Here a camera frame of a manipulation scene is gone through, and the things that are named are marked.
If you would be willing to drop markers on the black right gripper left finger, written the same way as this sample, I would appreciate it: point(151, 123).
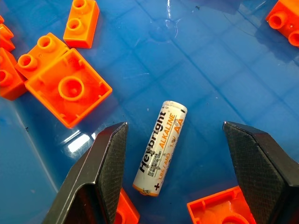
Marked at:
point(98, 177)

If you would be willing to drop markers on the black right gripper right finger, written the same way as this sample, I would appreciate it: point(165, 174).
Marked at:
point(259, 168)

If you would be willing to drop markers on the blue plastic bin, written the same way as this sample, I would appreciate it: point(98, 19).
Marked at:
point(187, 70)

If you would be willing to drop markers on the orange toy building brick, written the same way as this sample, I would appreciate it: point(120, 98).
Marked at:
point(126, 210)
point(9, 77)
point(217, 207)
point(81, 21)
point(283, 22)
point(60, 79)
point(4, 37)
point(1, 19)

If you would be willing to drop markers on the white AA alkaline battery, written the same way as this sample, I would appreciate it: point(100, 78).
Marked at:
point(158, 149)

